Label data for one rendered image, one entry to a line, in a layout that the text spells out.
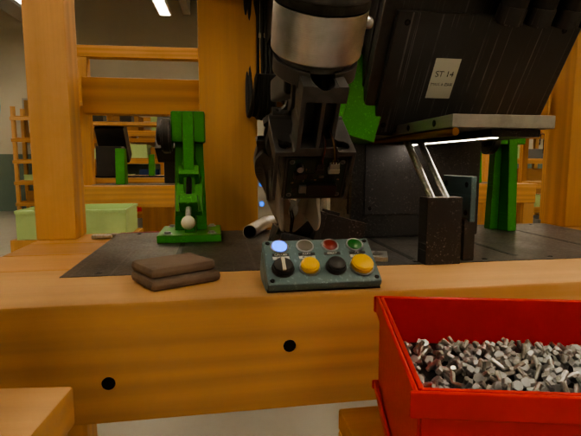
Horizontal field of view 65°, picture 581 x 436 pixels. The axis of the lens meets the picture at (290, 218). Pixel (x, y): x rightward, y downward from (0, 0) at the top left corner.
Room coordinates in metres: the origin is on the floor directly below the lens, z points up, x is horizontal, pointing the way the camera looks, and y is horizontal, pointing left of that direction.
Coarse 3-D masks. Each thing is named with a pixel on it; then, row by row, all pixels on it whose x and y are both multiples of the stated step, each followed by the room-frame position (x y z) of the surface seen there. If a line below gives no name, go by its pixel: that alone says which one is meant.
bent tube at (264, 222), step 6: (264, 216) 1.13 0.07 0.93; (270, 216) 1.14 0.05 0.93; (252, 222) 1.01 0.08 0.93; (258, 222) 1.02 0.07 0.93; (264, 222) 1.06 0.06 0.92; (270, 222) 1.12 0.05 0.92; (276, 222) 1.15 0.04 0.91; (246, 228) 1.01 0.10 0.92; (252, 228) 1.06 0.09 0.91; (258, 228) 0.99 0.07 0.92; (264, 228) 1.05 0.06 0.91; (246, 234) 0.99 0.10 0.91; (252, 234) 1.02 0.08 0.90
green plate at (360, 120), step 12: (360, 60) 0.82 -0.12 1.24; (360, 72) 0.82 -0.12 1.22; (360, 84) 0.82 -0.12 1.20; (348, 96) 0.82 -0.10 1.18; (360, 96) 0.82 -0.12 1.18; (348, 108) 0.82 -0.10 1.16; (360, 108) 0.82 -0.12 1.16; (372, 108) 0.82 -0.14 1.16; (348, 120) 0.82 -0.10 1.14; (360, 120) 0.82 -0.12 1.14; (372, 120) 0.82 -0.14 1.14; (348, 132) 0.82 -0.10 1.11; (360, 132) 0.82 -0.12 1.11; (372, 132) 0.82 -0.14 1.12
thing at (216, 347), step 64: (0, 320) 0.50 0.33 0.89; (64, 320) 0.51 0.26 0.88; (128, 320) 0.52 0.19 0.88; (192, 320) 0.53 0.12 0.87; (256, 320) 0.55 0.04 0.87; (320, 320) 0.56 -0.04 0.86; (0, 384) 0.50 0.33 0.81; (64, 384) 0.51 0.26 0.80; (128, 384) 0.52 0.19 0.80; (192, 384) 0.53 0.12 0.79; (256, 384) 0.55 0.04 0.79; (320, 384) 0.56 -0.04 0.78
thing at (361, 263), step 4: (356, 256) 0.59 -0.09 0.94; (360, 256) 0.59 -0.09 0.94; (364, 256) 0.59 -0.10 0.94; (368, 256) 0.59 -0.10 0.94; (352, 260) 0.59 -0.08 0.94; (356, 260) 0.59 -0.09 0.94; (360, 260) 0.59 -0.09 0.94; (364, 260) 0.59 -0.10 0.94; (368, 260) 0.59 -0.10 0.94; (372, 260) 0.59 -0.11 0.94; (352, 264) 0.59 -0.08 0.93; (356, 264) 0.58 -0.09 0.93; (360, 264) 0.58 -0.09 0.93; (364, 264) 0.58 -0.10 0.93; (368, 264) 0.58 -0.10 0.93; (372, 264) 0.58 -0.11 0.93; (356, 268) 0.58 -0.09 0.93; (360, 268) 0.58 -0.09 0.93; (364, 268) 0.58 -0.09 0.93; (368, 268) 0.58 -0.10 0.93; (372, 268) 0.58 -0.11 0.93; (364, 272) 0.58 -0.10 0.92
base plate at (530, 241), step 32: (544, 224) 1.21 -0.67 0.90; (96, 256) 0.79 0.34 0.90; (128, 256) 0.79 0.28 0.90; (160, 256) 0.79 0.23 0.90; (224, 256) 0.79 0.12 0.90; (256, 256) 0.79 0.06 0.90; (416, 256) 0.79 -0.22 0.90; (480, 256) 0.79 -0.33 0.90; (512, 256) 0.79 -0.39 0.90; (544, 256) 0.79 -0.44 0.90; (576, 256) 0.79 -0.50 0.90
